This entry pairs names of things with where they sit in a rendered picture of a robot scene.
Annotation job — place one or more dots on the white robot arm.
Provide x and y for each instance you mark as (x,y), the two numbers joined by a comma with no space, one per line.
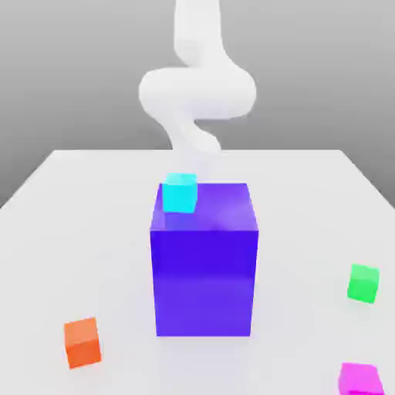
(197,92)

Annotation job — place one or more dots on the small green cube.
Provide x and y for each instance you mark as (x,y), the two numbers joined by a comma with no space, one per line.
(363,284)

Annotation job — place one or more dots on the large purple box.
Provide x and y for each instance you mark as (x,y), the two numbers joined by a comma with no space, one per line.
(203,277)

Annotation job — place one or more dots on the small orange cube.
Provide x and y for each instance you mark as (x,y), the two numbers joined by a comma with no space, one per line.
(82,343)

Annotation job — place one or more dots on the small magenta cube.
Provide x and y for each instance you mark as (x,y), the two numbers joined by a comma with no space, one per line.
(359,379)

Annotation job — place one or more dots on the small cyan cube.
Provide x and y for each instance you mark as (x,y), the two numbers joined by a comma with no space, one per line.
(180,193)

